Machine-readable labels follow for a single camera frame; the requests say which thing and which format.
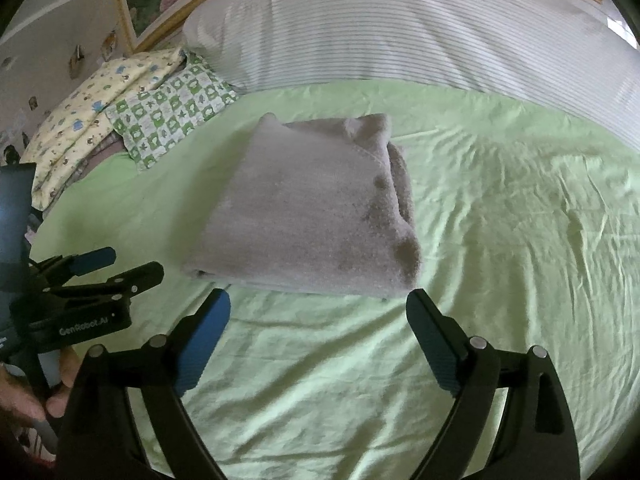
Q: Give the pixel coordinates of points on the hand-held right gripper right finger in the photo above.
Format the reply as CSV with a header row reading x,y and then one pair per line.
x,y
440,360

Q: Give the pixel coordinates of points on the dull pink cloth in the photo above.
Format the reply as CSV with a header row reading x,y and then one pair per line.
x,y
107,155

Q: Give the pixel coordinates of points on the grey fleece cloth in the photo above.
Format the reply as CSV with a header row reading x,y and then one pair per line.
x,y
300,210

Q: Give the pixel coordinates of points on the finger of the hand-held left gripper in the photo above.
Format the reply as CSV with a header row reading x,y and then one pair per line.
x,y
142,275
92,259

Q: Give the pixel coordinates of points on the green checked pillow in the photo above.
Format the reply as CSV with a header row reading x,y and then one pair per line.
x,y
170,105

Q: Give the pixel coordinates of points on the white striped duvet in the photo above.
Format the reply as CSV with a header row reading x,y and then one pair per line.
x,y
400,25

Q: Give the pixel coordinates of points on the yellow printed pillow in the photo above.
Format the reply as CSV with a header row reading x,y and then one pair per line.
x,y
95,105

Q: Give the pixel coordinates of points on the animal wall sticker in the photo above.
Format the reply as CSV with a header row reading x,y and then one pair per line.
x,y
6,62
110,40
33,102
76,56

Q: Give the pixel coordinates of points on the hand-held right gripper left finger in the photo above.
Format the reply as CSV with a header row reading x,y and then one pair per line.
x,y
200,355

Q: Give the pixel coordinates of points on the person's left hand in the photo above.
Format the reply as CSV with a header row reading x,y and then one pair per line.
x,y
20,400

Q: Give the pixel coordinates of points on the light green bed sheet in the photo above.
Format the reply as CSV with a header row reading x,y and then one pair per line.
x,y
500,210

